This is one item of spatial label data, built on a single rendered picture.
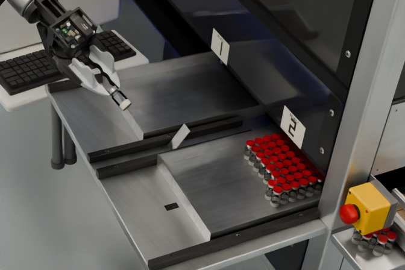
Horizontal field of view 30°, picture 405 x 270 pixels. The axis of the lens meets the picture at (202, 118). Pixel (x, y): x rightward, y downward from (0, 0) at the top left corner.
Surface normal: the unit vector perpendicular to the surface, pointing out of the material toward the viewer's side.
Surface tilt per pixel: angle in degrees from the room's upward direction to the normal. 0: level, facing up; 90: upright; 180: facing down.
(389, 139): 90
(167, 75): 0
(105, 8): 90
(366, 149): 90
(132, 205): 0
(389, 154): 90
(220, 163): 0
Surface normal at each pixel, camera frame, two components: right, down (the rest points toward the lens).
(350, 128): -0.88, 0.22
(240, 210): 0.10, -0.78
